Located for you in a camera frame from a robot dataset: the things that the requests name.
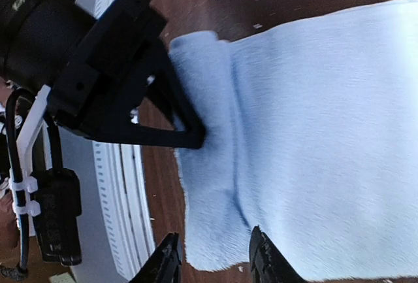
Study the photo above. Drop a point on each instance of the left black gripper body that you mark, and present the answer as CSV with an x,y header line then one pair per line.
x,y
126,24

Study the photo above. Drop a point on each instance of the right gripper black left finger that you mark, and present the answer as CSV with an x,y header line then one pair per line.
x,y
165,264

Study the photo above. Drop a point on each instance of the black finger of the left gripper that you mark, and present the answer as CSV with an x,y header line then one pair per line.
x,y
125,80

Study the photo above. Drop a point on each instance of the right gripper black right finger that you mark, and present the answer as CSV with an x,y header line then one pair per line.
x,y
267,263

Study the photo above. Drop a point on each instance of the light blue towel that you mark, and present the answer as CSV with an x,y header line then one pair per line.
x,y
311,134

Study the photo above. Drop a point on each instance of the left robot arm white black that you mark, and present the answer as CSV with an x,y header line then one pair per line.
x,y
37,38

